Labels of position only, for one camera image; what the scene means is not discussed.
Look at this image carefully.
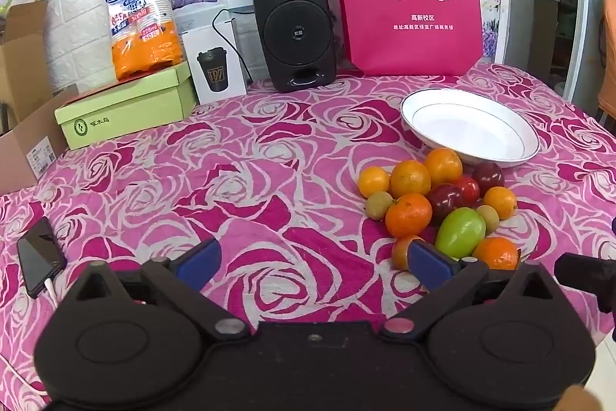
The small reddish peach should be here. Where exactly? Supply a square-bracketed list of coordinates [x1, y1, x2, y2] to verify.
[391, 234, 424, 271]

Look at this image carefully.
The orange paper cup pack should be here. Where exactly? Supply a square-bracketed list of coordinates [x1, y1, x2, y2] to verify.
[93, 0, 186, 81]

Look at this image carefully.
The small orange mandarin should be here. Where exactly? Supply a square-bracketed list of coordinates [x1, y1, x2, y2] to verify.
[482, 186, 517, 220]

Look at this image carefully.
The deep orange tangerine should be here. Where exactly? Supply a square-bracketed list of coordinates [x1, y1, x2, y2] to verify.
[385, 193, 434, 238]

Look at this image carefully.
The black speaker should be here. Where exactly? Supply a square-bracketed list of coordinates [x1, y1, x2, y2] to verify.
[251, 0, 338, 94]

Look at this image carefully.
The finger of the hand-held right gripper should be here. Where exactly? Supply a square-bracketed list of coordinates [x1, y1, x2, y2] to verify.
[553, 253, 616, 314]

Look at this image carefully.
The low labelled cardboard box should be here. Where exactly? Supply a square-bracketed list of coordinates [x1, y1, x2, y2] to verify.
[0, 84, 80, 195]

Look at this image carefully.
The black smartphone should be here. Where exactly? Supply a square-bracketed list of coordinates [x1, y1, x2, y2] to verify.
[17, 217, 68, 299]

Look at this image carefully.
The white charging cable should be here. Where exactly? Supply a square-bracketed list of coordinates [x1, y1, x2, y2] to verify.
[0, 276, 61, 399]

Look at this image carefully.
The green jujube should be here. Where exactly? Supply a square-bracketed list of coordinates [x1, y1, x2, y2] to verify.
[435, 207, 487, 258]

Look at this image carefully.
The black speaker cable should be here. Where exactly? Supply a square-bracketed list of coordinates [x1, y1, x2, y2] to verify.
[212, 7, 255, 85]

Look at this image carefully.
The orange object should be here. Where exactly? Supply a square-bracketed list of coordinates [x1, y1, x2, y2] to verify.
[598, 0, 616, 120]

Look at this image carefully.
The tall open cardboard box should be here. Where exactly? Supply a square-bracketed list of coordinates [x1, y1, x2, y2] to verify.
[0, 0, 51, 123]

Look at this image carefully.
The dark red plum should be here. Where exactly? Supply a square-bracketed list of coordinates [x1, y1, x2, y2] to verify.
[472, 161, 506, 196]
[426, 183, 465, 226]

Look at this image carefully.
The large orange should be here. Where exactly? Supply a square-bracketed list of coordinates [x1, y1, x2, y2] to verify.
[423, 148, 464, 188]
[389, 159, 432, 200]

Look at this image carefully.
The white cup box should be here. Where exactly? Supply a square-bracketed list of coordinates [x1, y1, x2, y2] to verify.
[180, 22, 248, 106]

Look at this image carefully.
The pink rose-print tablecloth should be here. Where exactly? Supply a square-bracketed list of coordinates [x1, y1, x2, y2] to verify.
[0, 57, 616, 411]

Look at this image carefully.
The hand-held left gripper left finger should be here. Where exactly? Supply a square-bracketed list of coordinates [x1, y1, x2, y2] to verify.
[65, 237, 251, 341]

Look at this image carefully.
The small yellow-orange mandarin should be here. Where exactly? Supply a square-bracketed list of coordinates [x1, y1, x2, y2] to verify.
[357, 166, 391, 198]

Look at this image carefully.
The white ceramic plate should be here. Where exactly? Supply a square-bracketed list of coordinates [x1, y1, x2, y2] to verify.
[400, 88, 540, 167]

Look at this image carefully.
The small bright red plum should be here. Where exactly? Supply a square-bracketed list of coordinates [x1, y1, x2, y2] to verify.
[455, 176, 481, 207]

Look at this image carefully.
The green shoe box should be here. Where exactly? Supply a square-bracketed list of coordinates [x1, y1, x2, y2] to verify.
[54, 60, 198, 151]

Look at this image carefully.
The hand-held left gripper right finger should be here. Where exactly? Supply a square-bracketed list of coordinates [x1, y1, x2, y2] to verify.
[379, 237, 562, 341]

